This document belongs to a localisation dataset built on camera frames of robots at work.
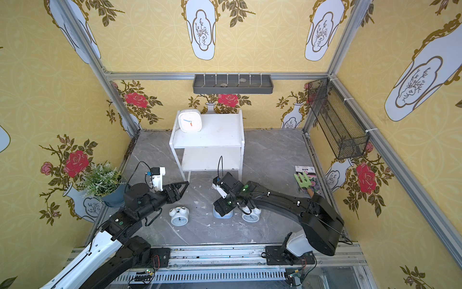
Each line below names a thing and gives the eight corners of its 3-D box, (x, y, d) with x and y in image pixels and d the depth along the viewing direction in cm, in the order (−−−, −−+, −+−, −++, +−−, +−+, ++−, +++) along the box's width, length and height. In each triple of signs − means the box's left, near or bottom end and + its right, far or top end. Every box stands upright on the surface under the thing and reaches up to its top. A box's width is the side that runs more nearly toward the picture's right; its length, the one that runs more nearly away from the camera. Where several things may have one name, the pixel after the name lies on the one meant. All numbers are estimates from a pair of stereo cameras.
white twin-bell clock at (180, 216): (173, 226, 84) (167, 220, 76) (175, 214, 87) (170, 206, 80) (188, 226, 84) (184, 220, 76) (190, 214, 87) (186, 206, 80)
